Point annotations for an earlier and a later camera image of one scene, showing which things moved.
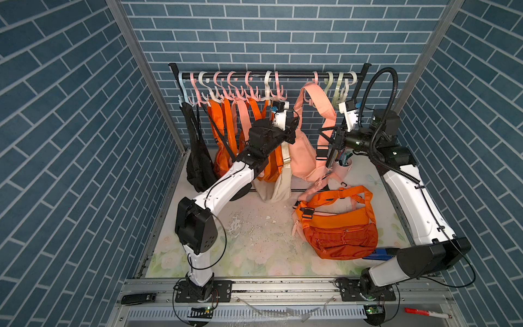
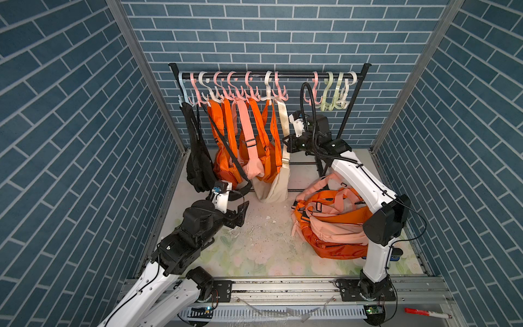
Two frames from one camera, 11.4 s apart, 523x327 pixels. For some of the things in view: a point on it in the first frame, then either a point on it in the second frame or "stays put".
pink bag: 308,152 -> 336,215
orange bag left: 224,135 stays put
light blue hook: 183,88 stays put
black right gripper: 339,137 -> 291,146
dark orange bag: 343,242 stays put
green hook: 326,81 stays put
